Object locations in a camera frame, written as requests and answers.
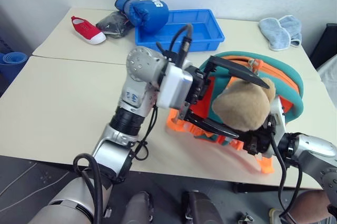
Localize blue boxing glove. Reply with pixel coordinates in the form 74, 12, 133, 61
114, 0, 170, 34

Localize rolled blue foam mat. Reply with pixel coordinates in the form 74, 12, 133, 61
0, 52, 28, 83

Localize person's light shoe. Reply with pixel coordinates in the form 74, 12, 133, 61
269, 207, 284, 224

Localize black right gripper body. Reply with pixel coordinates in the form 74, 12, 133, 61
243, 121, 274, 157

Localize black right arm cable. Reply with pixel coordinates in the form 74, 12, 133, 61
270, 131, 303, 224

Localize light blue terry cloth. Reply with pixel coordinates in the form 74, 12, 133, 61
278, 15, 303, 47

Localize dark table frame rail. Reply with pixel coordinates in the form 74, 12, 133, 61
231, 181, 323, 193

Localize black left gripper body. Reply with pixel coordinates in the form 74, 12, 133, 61
183, 65, 212, 106

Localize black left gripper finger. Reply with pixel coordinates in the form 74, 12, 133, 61
185, 112, 240, 140
204, 55, 271, 90

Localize black case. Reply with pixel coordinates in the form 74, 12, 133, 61
309, 23, 337, 70

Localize blue plastic bin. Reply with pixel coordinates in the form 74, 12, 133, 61
134, 9, 226, 53

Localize red and white shoe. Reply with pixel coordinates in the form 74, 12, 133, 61
70, 15, 107, 45

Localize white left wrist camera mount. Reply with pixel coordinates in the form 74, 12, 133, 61
156, 64, 194, 110

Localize small metal clip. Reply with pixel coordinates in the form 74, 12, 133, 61
237, 212, 254, 224

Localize dark rounded shape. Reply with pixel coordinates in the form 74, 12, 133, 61
122, 191, 154, 224
181, 190, 224, 224

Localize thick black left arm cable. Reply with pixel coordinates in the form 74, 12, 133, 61
73, 106, 158, 224

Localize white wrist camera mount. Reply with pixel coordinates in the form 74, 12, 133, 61
267, 97, 287, 157
156, 64, 194, 110

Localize orange and teal backpack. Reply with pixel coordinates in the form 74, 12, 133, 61
165, 51, 305, 174

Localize light blue cloth slippers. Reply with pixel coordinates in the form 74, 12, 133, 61
258, 17, 291, 52

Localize person's bare leg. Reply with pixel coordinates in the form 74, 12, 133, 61
285, 189, 334, 224

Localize tan plush toy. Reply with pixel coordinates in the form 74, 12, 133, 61
212, 76, 276, 132

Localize white cloth bundle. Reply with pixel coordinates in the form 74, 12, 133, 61
316, 55, 337, 89

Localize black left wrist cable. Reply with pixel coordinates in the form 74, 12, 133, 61
155, 23, 194, 71

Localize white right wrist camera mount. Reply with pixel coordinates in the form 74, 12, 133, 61
267, 97, 287, 157

